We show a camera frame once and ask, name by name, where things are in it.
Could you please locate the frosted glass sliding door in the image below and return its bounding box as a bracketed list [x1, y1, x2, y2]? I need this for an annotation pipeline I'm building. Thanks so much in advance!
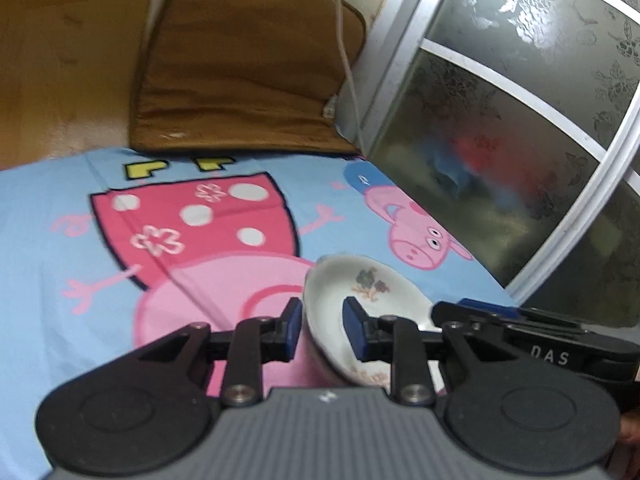
[357, 0, 640, 332]

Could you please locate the white cable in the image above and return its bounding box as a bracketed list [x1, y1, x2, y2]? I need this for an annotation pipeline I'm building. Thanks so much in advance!
[331, 0, 367, 152]

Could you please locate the blue cartoon printed blanket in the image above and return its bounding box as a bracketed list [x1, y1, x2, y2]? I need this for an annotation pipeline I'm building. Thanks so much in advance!
[0, 147, 518, 480]

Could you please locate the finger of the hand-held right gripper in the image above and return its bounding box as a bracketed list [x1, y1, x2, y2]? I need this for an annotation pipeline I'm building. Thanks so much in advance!
[432, 298, 592, 336]

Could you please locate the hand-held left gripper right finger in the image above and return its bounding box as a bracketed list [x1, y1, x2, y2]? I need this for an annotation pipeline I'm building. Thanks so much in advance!
[342, 297, 507, 407]

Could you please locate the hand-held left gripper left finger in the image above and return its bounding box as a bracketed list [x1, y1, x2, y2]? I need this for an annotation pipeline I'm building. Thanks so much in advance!
[135, 297, 304, 408]

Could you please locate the brown seat cushion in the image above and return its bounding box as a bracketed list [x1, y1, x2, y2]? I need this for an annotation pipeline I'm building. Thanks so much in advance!
[128, 0, 369, 156]

